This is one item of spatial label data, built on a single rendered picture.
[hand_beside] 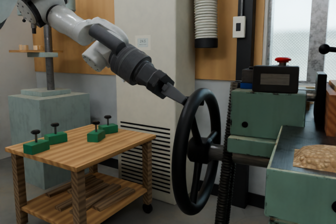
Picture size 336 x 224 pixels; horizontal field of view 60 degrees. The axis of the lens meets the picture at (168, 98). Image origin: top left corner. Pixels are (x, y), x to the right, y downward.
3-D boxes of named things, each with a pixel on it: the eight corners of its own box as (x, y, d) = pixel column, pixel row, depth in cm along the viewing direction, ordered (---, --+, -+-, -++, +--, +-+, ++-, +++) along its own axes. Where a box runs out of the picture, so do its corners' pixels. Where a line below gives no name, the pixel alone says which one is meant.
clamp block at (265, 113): (243, 120, 71) (244, 84, 70) (303, 126, 66) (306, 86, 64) (229, 135, 58) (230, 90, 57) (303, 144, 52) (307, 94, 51)
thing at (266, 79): (247, 84, 68) (248, 61, 68) (299, 86, 64) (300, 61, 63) (235, 90, 57) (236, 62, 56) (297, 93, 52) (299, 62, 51)
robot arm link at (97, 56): (116, 87, 78) (86, 66, 81) (142, 60, 81) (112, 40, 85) (107, 65, 68) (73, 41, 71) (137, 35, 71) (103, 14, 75)
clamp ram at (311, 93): (283, 111, 64) (285, 70, 63) (321, 114, 61) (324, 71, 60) (280, 119, 56) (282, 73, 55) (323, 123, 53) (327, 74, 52)
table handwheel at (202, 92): (152, 217, 53) (199, 209, 78) (268, 247, 44) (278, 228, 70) (179, 68, 60) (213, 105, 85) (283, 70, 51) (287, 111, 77)
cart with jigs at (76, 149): (94, 191, 223) (91, 108, 214) (156, 211, 194) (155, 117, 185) (10, 236, 167) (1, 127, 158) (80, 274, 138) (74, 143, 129)
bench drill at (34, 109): (58, 159, 292) (48, -5, 269) (101, 173, 258) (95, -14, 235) (10, 175, 252) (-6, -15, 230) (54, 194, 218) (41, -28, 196)
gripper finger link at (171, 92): (180, 106, 71) (160, 92, 73) (188, 95, 71) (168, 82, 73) (179, 105, 69) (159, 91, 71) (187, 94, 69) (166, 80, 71)
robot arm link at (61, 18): (69, 51, 83) (28, 23, 90) (96, 32, 87) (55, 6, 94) (58, 22, 74) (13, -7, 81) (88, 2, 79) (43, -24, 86)
